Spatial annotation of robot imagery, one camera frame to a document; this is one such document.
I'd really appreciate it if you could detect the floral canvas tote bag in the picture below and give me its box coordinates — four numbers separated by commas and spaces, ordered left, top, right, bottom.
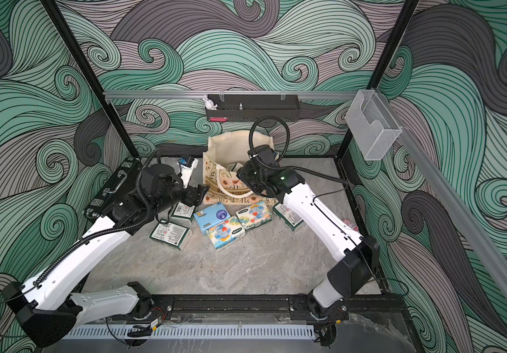
202, 130, 277, 206

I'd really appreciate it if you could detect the green tissue pack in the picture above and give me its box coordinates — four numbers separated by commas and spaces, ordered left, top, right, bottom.
225, 162, 243, 173
272, 203, 303, 232
149, 219, 192, 251
168, 202, 195, 228

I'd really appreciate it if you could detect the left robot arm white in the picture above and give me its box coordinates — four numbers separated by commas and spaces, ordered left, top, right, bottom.
2, 160, 209, 348

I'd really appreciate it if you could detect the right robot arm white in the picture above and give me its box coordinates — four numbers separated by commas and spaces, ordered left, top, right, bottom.
237, 161, 379, 317

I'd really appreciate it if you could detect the blue dog tissue pack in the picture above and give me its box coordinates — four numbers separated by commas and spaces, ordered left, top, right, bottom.
193, 202, 231, 235

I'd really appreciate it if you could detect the elephant print tissue pack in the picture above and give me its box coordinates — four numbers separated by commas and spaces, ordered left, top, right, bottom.
237, 202, 272, 232

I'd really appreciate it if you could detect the black briefcase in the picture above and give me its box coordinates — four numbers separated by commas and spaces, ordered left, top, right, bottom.
84, 157, 146, 227

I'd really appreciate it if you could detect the pink toy figure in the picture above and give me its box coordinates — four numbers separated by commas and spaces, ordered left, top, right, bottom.
343, 219, 359, 232

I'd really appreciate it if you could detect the white rabbit figurine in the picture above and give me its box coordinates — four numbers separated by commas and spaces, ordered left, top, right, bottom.
203, 95, 217, 110

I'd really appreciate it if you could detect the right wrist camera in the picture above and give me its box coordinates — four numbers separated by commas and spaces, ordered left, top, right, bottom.
248, 144, 279, 169

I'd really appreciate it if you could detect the black corner frame post right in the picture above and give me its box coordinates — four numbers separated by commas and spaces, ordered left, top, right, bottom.
337, 1, 419, 160

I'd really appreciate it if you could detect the black corner frame post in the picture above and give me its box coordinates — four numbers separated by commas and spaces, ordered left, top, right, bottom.
40, 0, 139, 157
337, 1, 419, 160

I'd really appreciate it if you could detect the black wall shelf tray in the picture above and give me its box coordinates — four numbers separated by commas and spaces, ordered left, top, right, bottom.
205, 94, 300, 123

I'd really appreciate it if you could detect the aluminium wall rail back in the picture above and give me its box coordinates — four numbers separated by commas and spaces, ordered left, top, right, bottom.
102, 90, 358, 101

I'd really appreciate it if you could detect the aluminium wall rail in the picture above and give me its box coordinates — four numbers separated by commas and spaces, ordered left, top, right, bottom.
102, 90, 358, 101
380, 88, 507, 299

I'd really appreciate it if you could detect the clear acrylic wall box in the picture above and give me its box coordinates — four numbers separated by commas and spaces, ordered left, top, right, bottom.
345, 90, 401, 161

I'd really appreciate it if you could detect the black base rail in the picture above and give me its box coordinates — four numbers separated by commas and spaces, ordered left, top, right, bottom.
152, 294, 346, 323

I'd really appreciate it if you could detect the white slotted cable duct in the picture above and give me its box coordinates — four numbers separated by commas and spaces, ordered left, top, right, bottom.
65, 324, 315, 341

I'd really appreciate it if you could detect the black corner frame post left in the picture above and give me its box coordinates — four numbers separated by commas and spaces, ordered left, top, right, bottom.
40, 0, 139, 157

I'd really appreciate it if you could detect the aluminium wall rail right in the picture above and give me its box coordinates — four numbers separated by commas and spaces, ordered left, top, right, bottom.
380, 88, 507, 299

